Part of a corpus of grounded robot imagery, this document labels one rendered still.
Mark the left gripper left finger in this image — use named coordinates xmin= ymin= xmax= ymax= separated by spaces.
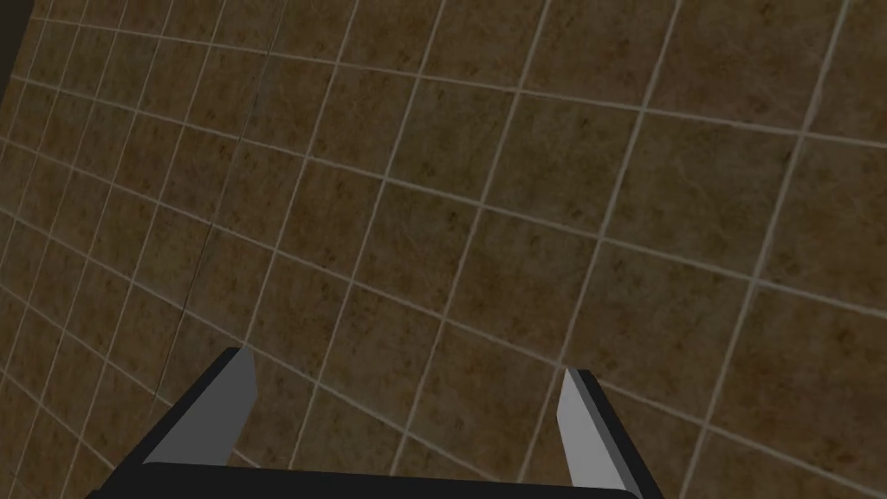
xmin=125 ymin=346 xmax=259 ymax=469

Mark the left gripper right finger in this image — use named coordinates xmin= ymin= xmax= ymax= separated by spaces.
xmin=556 ymin=367 xmax=661 ymax=490

